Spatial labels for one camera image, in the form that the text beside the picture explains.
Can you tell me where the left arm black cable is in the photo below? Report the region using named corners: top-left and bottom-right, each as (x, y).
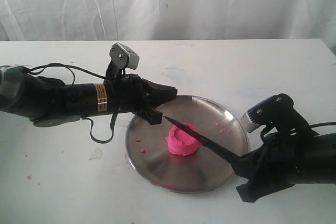
top-left (26, 62), bottom-right (119, 145)

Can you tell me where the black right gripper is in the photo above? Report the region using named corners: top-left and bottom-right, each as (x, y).
top-left (231, 132), bottom-right (319, 203)

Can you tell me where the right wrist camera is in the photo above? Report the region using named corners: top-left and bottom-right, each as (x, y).
top-left (240, 93), bottom-right (293, 133)

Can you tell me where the black knife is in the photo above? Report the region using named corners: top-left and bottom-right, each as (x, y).
top-left (164, 116), bottom-right (241, 163)

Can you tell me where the round steel plate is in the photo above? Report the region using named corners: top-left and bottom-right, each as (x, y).
top-left (125, 95), bottom-right (249, 193)

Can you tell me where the clear tape piece lower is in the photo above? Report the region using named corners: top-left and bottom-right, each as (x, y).
top-left (89, 148), bottom-right (103, 161)

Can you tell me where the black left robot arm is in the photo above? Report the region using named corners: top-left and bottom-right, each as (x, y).
top-left (1, 66), bottom-right (177, 127)

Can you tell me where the white backdrop curtain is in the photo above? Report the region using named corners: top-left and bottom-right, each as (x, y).
top-left (1, 0), bottom-right (335, 45)

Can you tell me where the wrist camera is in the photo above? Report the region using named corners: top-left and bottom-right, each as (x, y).
top-left (109, 42), bottom-right (140, 70)
top-left (240, 93), bottom-right (293, 133)

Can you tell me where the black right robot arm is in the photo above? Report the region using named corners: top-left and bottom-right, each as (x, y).
top-left (237, 133), bottom-right (335, 202)

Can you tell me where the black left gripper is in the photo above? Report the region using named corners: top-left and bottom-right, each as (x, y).
top-left (104, 74), bottom-right (176, 125)

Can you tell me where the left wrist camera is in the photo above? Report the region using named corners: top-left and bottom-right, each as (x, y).
top-left (109, 42), bottom-right (140, 70)

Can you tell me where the pink clay lump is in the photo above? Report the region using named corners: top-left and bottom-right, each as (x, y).
top-left (166, 126), bottom-right (201, 156)

